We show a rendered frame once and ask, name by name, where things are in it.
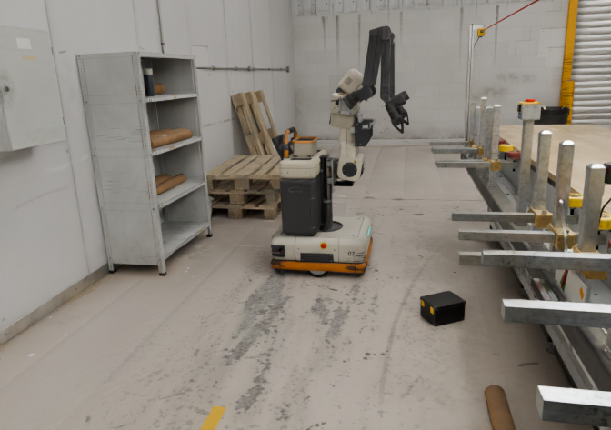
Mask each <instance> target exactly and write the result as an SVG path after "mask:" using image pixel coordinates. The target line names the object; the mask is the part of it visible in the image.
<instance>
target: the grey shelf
mask: <svg viewBox="0 0 611 430"><path fill-rule="evenodd" d="M191 60H192V63H191ZM77 62H78V67H79V74H80V80H81V86H82V92H83V98H84V104H85V115H86V122H87V127H88V134H89V139H90V145H91V152H92V157H93V164H94V169H95V181H96V187H97V193H98V199H99V205H100V211H101V217H102V224H103V229H104V236H105V247H106V253H107V259H108V265H109V274H114V273H115V272H116V269H114V266H113V263H114V264H130V265H158V268H159V276H165V275H166V270H165V260H166V258H167V257H169V256H170V255H171V254H172V253H173V252H174V251H175V250H177V249H178V248H180V247H182V246H183V245H185V244H187V243H188V242H189V241H190V240H192V239H193V238H194V237H196V236H197V235H199V234H200V233H201V232H202V231H204V230H205V229H206V228H207V231H208V234H207V235H206V237H211V236H213V234H212V229H211V220H210V210H209V200H208V190H207V180H206V170H205V151H204V141H203V131H202V121H201V111H200V101H199V91H198V82H197V71H196V61H195V55H174V54H162V53H150V52H137V51H135V52H119V53H102V54H85V55H77ZM151 63H152V66H151ZM149 66H150V67H149ZM192 67H193V73H192ZM144 69H152V70H153V73H152V75H153V78H154V84H162V85H164V86H165V92H164V93H163V94H162V95H155V96H146V95H145V89H144V84H145V81H144ZM193 78H194V82H193ZM135 85H136V89H135ZM194 87H195V91H194ZM138 88H139V89H138ZM136 92H137V96H136ZM155 102H156V105H155ZM195 107H196V110H195ZM156 110H157V113H156ZM196 116H197V121H196ZM198 116H199V117H198ZM157 118H158V122H157ZM158 126H159V130H163V129H167V128H169V129H171V130H173V129H177V128H181V127H182V128H184V129H190V130H192V132H193V136H192V137H191V138H188V139H186V140H182V141H179V142H175V143H172V144H169V145H163V146H160V147H157V148H153V149H152V148H151V141H150V134H149V131H153V130H156V129H158ZM197 126H198V130H197ZM200 133H201V134H200ZM198 135H199V136H198ZM142 137H143V140H142ZM143 144H144V147H143ZM199 145H200V149H199ZM202 152H203V153H202ZM200 155H201V159H200ZM162 157H163V161H162ZM160 161H161V162H160ZM201 164H202V169H201ZM163 166H164V169H163ZM161 167H162V168H161ZM161 170H162V171H161ZM161 174H168V175H171V176H172V177H174V176H176V175H179V174H184V175H185V176H186V180H185V181H184V182H183V183H182V184H180V185H177V186H175V187H173V188H171V189H169V190H167V191H165V192H163V193H162V194H161V195H157V194H156V186H155V177H156V176H158V175H161ZM202 174H203V178H202ZM147 180H148V184H147ZM150 181H151V182H150ZM203 186H204V188H203ZM148 187H149V192H148ZM151 189H152V190H151ZM151 192H152V193H151ZM204 193H205V197H204ZM149 195H150V199H149ZM152 197H153V198H152ZM103 198H104V199H103ZM167 206H168V208H167ZM205 212H206V217H205ZM207 212H208V213H207ZM168 213H169V216H168ZM208 221H209V222H208ZM157 262H158V264H157ZM160 263H161V264H160ZM161 270H162V271H161Z"/></svg>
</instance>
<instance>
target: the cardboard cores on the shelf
mask: <svg viewBox="0 0 611 430"><path fill-rule="evenodd" d="M154 88H155V95H162V94H163V93H164V92H165V86H164V85H162V84H154ZM149 134H150V141H151V148H152V149H153V148H157V147H160V146H163V145H169V144H172V143H175V142H179V141H182V140H186V139H188V138H191V137H192V136H193V132H192V130H190V129H184V128H182V127H181V128H177V129H173V130H171V129H169V128H167V129H163V130H159V129H156V130H153V131H149ZM185 180H186V176H185V175H184V174H179V175H176V176H174V177H172V176H171V175H168V174H161V175H158V176H156V177H155V186H156V194H157V195H161V194H162V193H163V192H165V191H167V190H169V189H171V188H173V187H175V186H177V185H180V184H182V183H183V182H184V181H185Z"/></svg>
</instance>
